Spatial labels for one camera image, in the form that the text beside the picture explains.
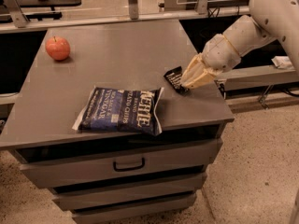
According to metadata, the grey metal railing frame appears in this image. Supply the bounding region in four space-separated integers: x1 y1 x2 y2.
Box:
1 0 249 34

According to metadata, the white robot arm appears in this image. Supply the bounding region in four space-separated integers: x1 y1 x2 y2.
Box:
180 0 299 89

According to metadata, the red apple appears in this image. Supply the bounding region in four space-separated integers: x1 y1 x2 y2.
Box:
46 36 70 61

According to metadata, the black drawer handle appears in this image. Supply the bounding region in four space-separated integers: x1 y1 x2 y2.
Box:
113 158 145 173

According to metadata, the grey low shelf bench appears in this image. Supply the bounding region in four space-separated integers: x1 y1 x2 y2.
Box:
215 65 299 109

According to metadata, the white crumpled cloth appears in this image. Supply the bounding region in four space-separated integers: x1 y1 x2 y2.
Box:
272 56 292 69

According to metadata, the grey drawer cabinet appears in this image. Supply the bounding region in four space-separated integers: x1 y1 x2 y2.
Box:
0 21 233 224

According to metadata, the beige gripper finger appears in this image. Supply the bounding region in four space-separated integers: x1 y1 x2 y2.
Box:
184 74 215 90
181 60 204 84

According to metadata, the blue kettle chip bag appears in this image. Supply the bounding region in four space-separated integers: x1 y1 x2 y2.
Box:
72 87 164 135

